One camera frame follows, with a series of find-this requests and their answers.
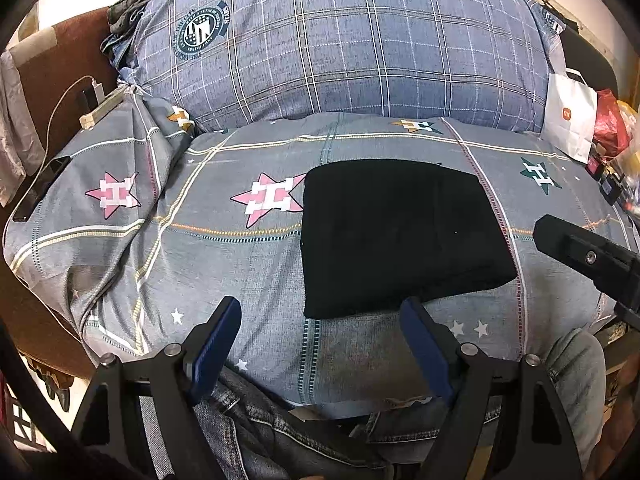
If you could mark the dark grey clothing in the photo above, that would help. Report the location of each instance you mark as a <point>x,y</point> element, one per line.
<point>125,15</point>

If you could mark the small black box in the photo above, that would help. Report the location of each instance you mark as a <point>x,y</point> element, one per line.
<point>612,190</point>

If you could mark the beige power strip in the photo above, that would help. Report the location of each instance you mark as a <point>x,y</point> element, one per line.
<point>102,109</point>

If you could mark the white paper bag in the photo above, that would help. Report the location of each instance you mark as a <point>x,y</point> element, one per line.
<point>567,120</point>

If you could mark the black pants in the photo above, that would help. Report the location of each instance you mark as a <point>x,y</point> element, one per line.
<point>400,235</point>

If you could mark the small red box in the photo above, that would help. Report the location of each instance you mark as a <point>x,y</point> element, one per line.
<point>595,164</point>

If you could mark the dark panel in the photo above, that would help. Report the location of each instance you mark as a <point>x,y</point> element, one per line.
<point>590,55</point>

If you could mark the black phone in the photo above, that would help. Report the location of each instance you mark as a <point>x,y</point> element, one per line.
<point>42,187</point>

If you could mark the blue plaid pillow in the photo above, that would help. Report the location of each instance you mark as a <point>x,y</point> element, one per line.
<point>350,50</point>

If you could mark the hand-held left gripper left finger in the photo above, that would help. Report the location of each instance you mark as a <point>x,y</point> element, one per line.
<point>220,340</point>

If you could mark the grey star print bedsheet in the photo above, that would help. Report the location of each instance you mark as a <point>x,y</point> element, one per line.
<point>200,260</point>

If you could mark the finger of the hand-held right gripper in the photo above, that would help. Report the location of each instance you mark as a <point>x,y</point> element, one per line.
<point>575,250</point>

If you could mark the clear plastic bag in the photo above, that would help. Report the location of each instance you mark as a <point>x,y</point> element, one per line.
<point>631,160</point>

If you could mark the red plastic bag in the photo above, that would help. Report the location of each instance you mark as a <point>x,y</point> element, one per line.
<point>610,125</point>

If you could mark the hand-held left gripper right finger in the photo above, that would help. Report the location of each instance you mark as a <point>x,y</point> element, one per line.
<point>425,345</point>

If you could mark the person's blue jeans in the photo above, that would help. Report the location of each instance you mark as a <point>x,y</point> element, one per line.
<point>260,435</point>

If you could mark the light grey cloth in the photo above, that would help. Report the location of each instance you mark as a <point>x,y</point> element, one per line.
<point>12,125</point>

